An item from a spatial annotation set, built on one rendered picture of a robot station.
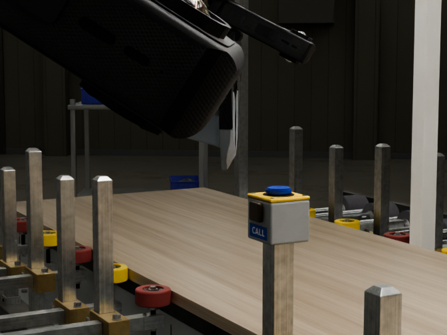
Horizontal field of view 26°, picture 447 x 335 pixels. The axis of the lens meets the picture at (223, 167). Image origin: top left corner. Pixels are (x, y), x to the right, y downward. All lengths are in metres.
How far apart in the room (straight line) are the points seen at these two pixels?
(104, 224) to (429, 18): 1.06
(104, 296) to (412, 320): 0.67
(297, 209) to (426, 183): 1.27
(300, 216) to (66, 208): 1.02
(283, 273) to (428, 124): 1.27
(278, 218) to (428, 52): 1.30
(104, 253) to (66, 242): 0.25
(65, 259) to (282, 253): 1.01
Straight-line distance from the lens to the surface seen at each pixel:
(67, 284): 2.41
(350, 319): 1.98
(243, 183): 3.80
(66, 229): 2.38
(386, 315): 1.27
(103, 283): 2.17
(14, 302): 2.91
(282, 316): 1.50
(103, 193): 2.13
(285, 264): 1.48
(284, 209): 1.44
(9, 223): 2.86
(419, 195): 2.70
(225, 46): 0.24
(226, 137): 1.07
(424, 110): 2.66
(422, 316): 2.03
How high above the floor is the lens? 1.44
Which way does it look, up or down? 7 degrees down
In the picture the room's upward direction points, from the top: straight up
